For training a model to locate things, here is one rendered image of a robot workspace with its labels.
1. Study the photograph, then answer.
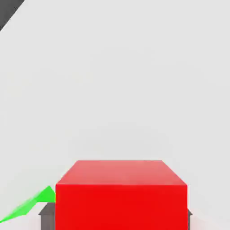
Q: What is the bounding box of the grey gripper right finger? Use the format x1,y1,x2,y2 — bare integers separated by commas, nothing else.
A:
187,208,203,230

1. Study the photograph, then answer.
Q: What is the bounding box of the small green cube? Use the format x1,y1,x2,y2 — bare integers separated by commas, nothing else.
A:
0,185,56,223

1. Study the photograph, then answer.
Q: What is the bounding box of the small red cube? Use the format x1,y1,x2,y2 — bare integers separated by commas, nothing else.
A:
55,160,188,230

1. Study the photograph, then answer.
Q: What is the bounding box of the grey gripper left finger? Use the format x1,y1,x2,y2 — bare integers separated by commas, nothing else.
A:
23,202,56,230

